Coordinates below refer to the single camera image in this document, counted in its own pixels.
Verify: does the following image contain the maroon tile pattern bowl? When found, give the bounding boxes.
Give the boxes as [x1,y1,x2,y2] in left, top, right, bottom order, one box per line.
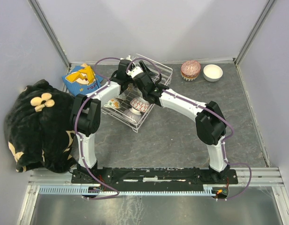
[127,83,135,92]

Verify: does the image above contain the white wire dish rack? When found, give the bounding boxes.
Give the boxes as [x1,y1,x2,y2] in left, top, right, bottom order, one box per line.
[101,59,173,133]

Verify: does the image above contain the white bowl teal leaf pattern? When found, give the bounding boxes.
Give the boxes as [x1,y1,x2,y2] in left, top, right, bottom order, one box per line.
[181,74,197,82]

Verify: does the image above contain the plain white ribbed bowl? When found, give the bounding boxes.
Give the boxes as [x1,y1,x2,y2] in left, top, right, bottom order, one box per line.
[203,64,223,82]

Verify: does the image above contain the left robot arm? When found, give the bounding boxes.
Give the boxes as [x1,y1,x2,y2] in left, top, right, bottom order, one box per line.
[70,57,162,183]

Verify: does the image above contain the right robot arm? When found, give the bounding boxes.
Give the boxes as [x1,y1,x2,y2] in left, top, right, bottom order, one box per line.
[131,72,230,183]

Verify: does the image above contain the white bowl orange flower pattern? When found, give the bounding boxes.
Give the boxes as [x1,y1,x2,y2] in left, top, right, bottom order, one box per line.
[104,98,121,109]

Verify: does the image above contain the grey striped bowl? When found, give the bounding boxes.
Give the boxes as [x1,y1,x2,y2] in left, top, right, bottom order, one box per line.
[123,108,142,124]

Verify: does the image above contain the black plush flower blanket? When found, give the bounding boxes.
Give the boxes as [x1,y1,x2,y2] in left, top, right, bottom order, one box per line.
[4,79,76,173]

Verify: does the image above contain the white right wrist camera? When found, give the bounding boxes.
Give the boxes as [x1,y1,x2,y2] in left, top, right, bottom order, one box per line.
[127,66,143,79]

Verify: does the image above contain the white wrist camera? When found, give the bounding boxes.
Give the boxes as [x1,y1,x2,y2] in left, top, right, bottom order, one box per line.
[120,55,135,63]
[127,66,143,79]

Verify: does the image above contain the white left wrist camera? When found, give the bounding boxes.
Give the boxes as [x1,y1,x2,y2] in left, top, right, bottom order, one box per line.
[120,55,135,63]

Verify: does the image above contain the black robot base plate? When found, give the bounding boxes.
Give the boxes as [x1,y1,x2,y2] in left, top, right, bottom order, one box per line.
[71,166,239,191]

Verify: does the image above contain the aluminium frame rails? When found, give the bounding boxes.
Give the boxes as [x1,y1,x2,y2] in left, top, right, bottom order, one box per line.
[16,0,289,225]

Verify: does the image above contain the light blue cable duct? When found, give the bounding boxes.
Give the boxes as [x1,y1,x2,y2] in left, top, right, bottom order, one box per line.
[38,184,217,195]

